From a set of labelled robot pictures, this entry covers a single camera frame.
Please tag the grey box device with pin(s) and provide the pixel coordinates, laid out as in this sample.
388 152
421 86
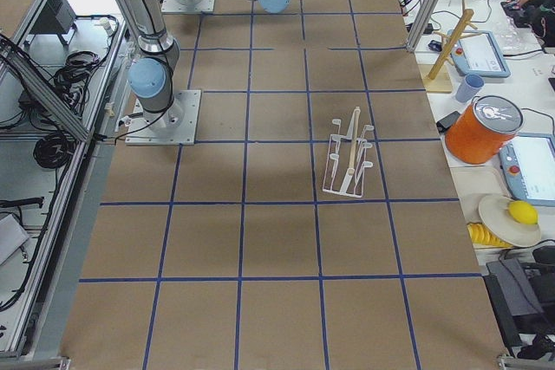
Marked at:
56 18

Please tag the teach pendant near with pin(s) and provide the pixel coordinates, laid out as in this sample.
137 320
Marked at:
527 162

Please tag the teach pendant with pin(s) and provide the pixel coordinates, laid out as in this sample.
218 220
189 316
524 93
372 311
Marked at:
478 53
527 162

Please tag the yellow banana toy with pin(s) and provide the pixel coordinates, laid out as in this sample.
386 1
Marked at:
480 234

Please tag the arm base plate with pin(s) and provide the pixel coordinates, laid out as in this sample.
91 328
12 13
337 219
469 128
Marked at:
177 125
187 7

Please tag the black phone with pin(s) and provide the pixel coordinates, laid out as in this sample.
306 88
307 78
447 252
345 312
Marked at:
444 124

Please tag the white wire cup rack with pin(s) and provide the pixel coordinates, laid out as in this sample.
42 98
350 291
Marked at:
346 159

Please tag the beige tray on desk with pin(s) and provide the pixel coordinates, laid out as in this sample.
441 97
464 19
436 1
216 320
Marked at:
474 183

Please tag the teach pendant far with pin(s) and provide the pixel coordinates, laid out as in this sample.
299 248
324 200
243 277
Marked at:
478 53

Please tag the blue cup on desk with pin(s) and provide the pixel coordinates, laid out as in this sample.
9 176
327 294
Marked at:
469 86

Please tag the beige plate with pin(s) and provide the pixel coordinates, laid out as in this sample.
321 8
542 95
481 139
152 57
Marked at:
494 214

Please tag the wooden mug tree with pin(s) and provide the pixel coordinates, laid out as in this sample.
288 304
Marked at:
436 78

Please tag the orange bucket with lid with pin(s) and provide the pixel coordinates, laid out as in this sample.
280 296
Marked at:
483 128

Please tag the yellow lemon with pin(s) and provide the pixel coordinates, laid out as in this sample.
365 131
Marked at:
523 212

